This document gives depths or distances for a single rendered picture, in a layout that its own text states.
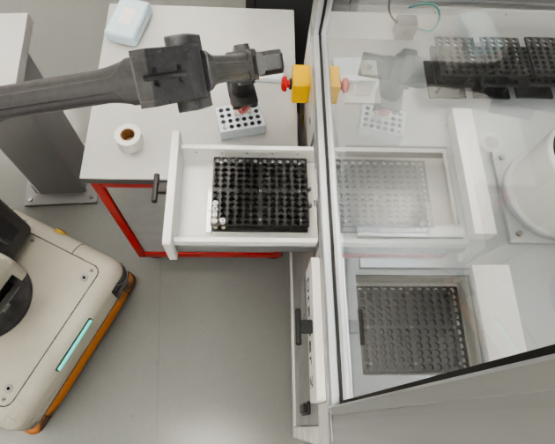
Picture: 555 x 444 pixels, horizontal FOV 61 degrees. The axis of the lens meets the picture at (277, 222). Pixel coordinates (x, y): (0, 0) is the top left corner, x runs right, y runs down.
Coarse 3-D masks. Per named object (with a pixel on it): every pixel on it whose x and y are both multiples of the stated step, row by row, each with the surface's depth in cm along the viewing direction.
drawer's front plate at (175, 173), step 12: (180, 132) 113; (180, 144) 113; (180, 156) 114; (180, 168) 114; (168, 180) 107; (180, 180) 114; (168, 192) 106; (180, 192) 114; (168, 204) 105; (180, 204) 114; (168, 216) 104; (168, 228) 103; (168, 240) 101; (168, 252) 106
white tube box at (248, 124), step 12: (216, 108) 131; (228, 108) 132; (252, 108) 132; (228, 120) 130; (240, 120) 130; (252, 120) 130; (228, 132) 129; (240, 132) 130; (252, 132) 132; (264, 132) 133
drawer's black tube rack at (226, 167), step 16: (304, 160) 115; (224, 176) 115; (240, 176) 115; (256, 176) 116; (272, 176) 116; (288, 176) 116; (304, 176) 116; (224, 192) 110; (240, 192) 110; (256, 192) 110; (272, 192) 111; (288, 192) 111; (304, 192) 111; (224, 208) 108; (240, 208) 108; (256, 208) 109; (272, 208) 109; (288, 208) 109; (304, 208) 112; (240, 224) 107; (256, 224) 110; (272, 224) 110; (288, 224) 111; (304, 224) 111
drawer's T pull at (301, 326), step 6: (300, 312) 99; (300, 318) 98; (300, 324) 98; (306, 324) 98; (312, 324) 98; (300, 330) 97; (306, 330) 97; (312, 330) 97; (300, 336) 97; (300, 342) 96
